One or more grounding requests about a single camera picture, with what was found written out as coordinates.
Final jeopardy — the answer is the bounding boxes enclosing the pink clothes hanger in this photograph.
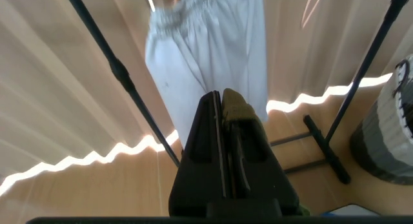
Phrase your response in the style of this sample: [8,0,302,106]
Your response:
[301,0,325,28]

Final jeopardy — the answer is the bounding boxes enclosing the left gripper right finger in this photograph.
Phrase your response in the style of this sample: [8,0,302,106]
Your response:
[227,117,301,217]

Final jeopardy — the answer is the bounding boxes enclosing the pale grey shorts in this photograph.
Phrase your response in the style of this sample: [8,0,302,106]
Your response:
[144,0,269,150]

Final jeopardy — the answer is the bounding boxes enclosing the green garment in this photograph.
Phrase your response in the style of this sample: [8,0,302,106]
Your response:
[221,87,310,217]

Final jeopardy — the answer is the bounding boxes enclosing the white laundry basket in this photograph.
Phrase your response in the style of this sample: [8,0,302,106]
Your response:
[350,54,413,185]

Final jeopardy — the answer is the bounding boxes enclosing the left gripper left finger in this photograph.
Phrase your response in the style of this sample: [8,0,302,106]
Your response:
[168,90,227,218]

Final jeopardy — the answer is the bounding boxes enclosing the black clothes rack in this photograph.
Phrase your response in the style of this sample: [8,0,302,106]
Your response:
[63,0,413,185]

